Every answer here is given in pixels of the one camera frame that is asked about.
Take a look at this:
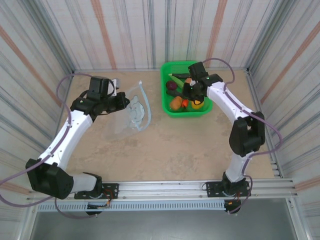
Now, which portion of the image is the light green toy cucumber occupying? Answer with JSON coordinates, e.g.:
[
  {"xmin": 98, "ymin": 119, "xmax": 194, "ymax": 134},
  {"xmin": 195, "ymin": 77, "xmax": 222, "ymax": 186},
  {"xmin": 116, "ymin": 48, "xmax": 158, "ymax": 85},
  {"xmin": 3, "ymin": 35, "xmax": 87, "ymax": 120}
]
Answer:
[{"xmin": 170, "ymin": 75, "xmax": 186, "ymax": 89}]

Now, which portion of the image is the orange toy fruit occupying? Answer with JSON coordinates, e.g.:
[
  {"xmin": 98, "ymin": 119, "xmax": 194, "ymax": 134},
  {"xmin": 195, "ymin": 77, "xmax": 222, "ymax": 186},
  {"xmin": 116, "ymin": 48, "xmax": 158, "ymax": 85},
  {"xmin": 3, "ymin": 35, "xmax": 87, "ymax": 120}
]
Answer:
[{"xmin": 169, "ymin": 96, "xmax": 183, "ymax": 111}]

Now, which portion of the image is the dark purple toy eggplant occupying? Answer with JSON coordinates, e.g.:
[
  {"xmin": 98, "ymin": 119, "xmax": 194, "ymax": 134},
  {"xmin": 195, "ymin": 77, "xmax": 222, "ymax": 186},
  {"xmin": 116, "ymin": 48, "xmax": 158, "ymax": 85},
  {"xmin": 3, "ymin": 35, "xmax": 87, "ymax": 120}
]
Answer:
[{"xmin": 165, "ymin": 90, "xmax": 185, "ymax": 98}]

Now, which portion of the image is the clear zip-top bag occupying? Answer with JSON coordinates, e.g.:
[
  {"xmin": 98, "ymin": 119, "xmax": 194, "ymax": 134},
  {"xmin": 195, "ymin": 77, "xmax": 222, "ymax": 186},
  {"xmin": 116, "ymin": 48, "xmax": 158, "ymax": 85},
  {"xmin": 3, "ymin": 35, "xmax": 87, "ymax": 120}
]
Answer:
[{"xmin": 107, "ymin": 80, "xmax": 152, "ymax": 137}]

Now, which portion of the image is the dark green long toy vegetable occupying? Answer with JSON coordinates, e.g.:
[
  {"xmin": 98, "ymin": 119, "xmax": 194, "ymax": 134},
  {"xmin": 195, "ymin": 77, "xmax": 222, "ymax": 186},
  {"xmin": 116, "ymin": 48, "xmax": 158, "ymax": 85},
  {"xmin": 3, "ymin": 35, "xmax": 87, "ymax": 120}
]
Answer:
[{"xmin": 168, "ymin": 72, "xmax": 191, "ymax": 79}]

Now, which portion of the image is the yellow toy bell pepper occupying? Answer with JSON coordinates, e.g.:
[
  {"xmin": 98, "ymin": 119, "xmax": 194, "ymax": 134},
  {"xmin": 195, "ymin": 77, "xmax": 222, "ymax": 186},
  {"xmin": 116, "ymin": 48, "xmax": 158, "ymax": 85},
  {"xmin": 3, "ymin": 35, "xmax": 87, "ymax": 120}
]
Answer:
[{"xmin": 191, "ymin": 99, "xmax": 205, "ymax": 110}]

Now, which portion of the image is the green plastic basket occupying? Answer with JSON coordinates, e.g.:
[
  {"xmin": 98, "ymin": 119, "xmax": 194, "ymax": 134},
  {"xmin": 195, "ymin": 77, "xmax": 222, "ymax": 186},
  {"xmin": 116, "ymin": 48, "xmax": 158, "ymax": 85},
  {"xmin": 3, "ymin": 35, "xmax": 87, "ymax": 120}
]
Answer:
[{"xmin": 159, "ymin": 60, "xmax": 214, "ymax": 118}]

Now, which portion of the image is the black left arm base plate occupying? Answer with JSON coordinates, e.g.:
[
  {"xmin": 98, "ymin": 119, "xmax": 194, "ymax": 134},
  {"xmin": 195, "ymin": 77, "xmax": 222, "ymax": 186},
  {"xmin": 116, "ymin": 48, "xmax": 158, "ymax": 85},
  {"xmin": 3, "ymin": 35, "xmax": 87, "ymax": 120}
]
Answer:
[{"xmin": 74, "ymin": 183, "xmax": 120, "ymax": 200}]

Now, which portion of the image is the aluminium mounting rail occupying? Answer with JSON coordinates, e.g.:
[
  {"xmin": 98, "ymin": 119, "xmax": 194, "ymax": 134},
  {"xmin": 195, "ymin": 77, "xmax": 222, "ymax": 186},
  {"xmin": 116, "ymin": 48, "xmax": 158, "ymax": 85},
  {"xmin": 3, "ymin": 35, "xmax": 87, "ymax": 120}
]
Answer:
[{"xmin": 26, "ymin": 177, "xmax": 300, "ymax": 201}]

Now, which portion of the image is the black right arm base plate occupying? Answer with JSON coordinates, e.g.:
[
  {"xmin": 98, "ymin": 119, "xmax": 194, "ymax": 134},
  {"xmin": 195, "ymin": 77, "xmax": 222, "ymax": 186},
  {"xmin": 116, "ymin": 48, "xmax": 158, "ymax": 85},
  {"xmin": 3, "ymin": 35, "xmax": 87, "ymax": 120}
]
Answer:
[{"xmin": 204, "ymin": 181, "xmax": 252, "ymax": 199}]

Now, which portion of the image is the white slotted cable duct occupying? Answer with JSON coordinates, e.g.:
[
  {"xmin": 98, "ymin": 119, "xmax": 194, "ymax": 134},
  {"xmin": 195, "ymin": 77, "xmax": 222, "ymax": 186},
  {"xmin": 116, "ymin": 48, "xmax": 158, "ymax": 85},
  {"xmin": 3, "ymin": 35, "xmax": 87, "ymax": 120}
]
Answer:
[{"xmin": 36, "ymin": 201, "xmax": 226, "ymax": 213}]

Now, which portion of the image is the aluminium side rail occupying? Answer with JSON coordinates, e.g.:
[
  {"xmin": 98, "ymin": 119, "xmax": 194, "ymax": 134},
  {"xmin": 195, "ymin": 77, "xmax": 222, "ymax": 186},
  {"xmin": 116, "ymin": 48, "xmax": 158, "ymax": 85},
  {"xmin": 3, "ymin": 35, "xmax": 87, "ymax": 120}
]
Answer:
[{"xmin": 246, "ymin": 66, "xmax": 285, "ymax": 179}]

